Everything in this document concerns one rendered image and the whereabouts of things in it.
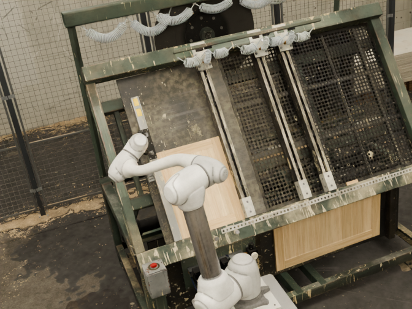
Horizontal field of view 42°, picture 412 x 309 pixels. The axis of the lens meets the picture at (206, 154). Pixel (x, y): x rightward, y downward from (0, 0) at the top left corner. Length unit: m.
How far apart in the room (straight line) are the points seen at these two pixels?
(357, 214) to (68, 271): 2.49
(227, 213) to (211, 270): 0.92
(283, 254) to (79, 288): 1.75
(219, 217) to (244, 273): 0.79
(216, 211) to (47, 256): 2.20
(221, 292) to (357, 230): 1.87
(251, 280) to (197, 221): 0.48
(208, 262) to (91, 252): 2.61
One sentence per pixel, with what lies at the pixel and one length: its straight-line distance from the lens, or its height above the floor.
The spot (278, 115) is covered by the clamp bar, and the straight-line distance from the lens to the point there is 3.63.
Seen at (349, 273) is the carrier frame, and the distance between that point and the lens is 4.16.
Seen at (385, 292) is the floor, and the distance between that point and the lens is 4.30.
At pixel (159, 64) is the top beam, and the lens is 3.50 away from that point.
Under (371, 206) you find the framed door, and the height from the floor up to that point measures 0.53.
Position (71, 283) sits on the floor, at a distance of 4.78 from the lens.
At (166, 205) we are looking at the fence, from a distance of 3.35.
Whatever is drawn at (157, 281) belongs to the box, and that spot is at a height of 0.87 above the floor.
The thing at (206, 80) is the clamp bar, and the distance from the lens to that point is 3.58.
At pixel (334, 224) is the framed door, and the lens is 4.11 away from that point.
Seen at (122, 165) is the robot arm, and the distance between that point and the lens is 2.83.
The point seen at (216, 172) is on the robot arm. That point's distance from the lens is 2.46.
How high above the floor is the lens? 2.79
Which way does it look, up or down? 26 degrees down
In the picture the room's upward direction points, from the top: 8 degrees counter-clockwise
